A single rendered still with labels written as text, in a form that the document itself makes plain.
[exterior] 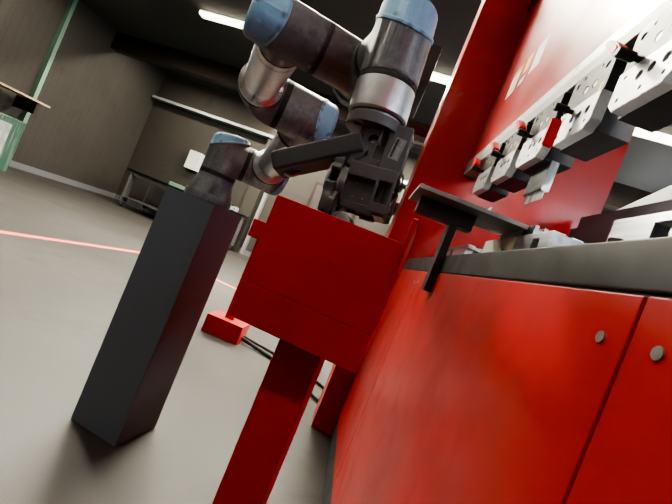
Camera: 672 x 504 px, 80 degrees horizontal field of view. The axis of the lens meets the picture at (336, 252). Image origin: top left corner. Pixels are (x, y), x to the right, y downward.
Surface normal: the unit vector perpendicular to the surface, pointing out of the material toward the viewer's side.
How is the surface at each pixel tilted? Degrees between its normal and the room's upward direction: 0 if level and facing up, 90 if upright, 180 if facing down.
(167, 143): 90
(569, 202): 90
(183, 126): 90
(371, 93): 92
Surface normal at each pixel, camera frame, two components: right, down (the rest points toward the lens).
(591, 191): -0.04, -0.03
